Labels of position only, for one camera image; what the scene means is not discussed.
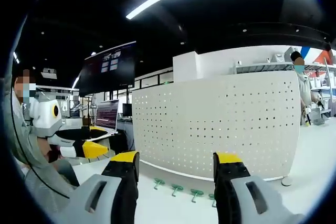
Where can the open laptop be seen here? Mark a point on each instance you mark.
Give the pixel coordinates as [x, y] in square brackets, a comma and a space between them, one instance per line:
[106, 115]

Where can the short ceiling light strip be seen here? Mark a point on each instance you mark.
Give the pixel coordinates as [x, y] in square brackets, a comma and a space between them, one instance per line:
[76, 83]

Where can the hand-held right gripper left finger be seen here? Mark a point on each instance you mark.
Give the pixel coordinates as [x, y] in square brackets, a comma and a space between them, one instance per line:
[105, 195]

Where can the person in grey shirt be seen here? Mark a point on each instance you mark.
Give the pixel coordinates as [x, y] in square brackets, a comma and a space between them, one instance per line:
[23, 140]

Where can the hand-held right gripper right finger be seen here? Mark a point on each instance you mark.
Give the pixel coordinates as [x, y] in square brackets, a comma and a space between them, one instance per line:
[249, 195]

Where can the metal storage shelf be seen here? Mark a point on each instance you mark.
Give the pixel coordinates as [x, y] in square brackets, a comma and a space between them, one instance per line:
[323, 77]

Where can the green hook assembly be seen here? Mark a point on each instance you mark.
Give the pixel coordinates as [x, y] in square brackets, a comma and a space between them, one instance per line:
[158, 182]
[212, 198]
[177, 189]
[196, 193]

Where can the white perforated mounting plate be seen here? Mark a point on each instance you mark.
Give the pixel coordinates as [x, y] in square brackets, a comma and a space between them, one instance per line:
[210, 124]

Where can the large dark hanging screen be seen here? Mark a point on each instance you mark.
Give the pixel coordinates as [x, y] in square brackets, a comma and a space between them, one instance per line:
[110, 74]

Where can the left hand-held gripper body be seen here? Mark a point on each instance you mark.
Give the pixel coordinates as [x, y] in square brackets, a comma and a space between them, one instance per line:
[44, 119]

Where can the ceiling mounted white unit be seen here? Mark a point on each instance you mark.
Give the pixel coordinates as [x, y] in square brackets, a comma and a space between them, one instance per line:
[48, 73]

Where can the white plate stand foot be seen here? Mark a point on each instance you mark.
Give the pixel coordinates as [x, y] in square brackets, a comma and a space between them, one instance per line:
[286, 181]

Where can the small black monitor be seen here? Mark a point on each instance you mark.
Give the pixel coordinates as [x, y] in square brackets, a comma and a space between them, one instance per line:
[127, 109]

